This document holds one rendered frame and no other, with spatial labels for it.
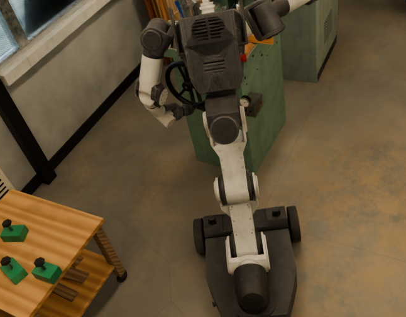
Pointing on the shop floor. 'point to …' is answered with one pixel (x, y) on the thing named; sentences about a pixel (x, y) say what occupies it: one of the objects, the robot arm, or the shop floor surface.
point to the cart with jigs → (46, 258)
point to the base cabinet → (274, 90)
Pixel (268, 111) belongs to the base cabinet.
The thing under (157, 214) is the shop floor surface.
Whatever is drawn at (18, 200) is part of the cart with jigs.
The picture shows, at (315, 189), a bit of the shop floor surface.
